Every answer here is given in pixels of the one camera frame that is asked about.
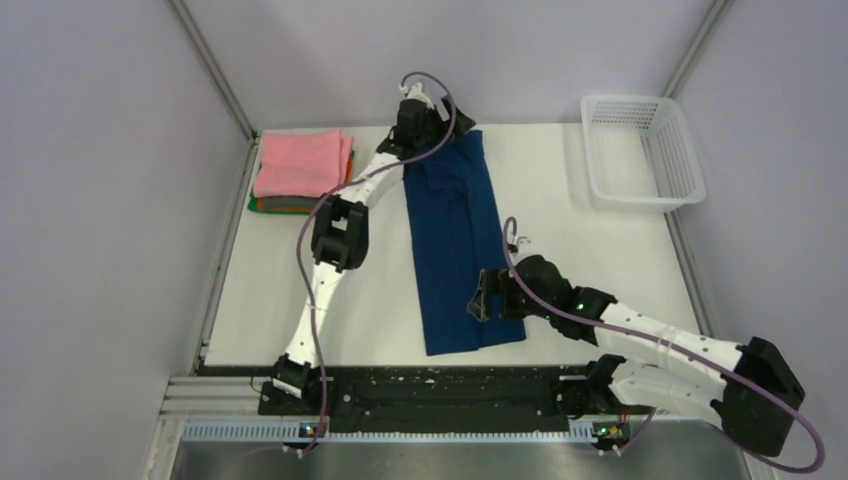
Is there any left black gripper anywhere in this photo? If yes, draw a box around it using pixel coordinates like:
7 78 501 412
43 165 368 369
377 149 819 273
414 95 474 149

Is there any navy blue t shirt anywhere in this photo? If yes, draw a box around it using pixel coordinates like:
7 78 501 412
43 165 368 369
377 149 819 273
403 130 526 356

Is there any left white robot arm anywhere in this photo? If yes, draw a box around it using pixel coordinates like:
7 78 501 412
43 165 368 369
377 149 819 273
270 83 476 415

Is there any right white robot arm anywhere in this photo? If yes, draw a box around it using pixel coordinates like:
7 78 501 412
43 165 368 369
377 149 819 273
478 254 805 458

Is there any grey folded t shirt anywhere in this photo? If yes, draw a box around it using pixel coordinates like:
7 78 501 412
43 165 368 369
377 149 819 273
258 196 319 213

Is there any white plastic basket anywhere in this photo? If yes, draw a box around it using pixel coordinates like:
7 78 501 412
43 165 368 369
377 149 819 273
580 94 706 214

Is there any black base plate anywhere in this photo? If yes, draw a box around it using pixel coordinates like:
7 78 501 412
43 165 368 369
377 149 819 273
258 366 625 434

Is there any white slotted cable duct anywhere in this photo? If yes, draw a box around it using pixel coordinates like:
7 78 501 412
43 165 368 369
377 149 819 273
181 420 597 444

